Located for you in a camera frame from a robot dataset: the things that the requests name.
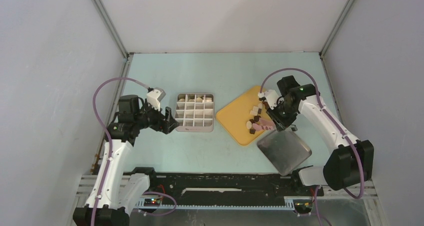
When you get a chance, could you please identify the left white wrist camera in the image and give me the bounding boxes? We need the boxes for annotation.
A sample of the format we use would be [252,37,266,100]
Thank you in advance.
[146,87,166,111]

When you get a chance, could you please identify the white compartment chocolate box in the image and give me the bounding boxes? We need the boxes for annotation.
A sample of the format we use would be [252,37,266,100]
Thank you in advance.
[174,93,215,133]

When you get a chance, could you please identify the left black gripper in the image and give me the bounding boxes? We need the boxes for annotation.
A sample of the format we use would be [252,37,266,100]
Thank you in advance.
[134,99,179,134]

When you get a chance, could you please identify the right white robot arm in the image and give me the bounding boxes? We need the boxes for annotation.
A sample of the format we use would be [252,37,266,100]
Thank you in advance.
[258,76,374,197]

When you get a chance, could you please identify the pink handled metal tongs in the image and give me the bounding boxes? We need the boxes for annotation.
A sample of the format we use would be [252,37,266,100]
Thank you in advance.
[252,118,276,131]

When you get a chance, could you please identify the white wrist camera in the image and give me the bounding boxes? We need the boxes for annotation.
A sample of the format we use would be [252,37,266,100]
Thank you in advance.
[258,90,279,109]
[146,87,166,111]

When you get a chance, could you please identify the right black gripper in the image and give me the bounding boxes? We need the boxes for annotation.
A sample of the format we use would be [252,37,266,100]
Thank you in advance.
[266,100,298,132]

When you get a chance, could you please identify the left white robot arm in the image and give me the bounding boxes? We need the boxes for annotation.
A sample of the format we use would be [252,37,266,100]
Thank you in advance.
[72,92,179,225]

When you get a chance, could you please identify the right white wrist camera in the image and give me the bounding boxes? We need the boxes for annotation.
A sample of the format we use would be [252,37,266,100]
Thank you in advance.
[258,90,279,109]

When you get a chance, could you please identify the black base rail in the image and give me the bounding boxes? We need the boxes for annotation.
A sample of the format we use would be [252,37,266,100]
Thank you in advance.
[127,167,324,209]

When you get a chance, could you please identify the yellow plastic tray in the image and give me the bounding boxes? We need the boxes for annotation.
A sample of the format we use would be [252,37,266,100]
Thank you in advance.
[215,86,270,146]

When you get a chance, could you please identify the silver metal box lid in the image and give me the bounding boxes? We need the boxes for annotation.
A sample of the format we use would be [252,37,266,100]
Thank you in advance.
[256,130,312,176]

